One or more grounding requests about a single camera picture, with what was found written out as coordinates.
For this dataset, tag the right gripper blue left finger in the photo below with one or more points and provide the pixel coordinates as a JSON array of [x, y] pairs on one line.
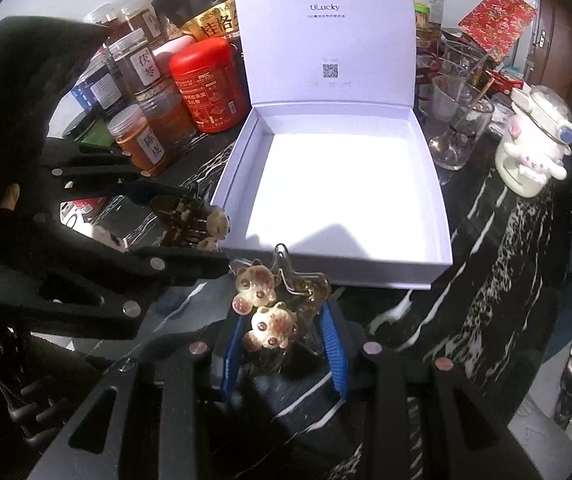
[[232, 340]]

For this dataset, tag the red tea tin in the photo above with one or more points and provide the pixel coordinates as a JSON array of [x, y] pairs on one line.
[[206, 75]]

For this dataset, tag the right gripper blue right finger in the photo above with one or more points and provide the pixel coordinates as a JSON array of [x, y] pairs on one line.
[[336, 339]]

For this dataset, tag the oatmeal black gold bag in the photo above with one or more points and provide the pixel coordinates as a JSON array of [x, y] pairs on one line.
[[199, 19]]

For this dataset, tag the orange powder plastic jar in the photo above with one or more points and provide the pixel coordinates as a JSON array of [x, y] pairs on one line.
[[130, 129]]

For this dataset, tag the red patterned gift box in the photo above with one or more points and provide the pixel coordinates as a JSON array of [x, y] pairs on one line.
[[495, 25]]

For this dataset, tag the clear glass with spoon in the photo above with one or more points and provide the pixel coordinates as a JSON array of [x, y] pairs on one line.
[[458, 115]]

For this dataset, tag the blue label bottle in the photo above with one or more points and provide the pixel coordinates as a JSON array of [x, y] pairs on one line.
[[97, 88]]

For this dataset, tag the red label sauce jar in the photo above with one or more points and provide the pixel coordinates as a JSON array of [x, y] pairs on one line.
[[88, 207]]

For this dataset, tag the bear charm hair clip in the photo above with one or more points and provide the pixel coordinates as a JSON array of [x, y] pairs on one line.
[[281, 303]]

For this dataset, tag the dark herb jar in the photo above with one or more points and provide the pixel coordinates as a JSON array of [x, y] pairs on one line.
[[136, 63]]

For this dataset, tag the white open gift box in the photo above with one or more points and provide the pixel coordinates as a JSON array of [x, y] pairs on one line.
[[332, 162]]

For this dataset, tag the cinnamoroll white mug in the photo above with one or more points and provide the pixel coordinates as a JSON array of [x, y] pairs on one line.
[[535, 141]]

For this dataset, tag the dark bow hair clip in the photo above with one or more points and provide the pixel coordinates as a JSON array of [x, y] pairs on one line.
[[188, 223]]

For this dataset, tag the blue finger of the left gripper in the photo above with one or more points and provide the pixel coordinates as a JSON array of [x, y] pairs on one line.
[[92, 168], [176, 266]]

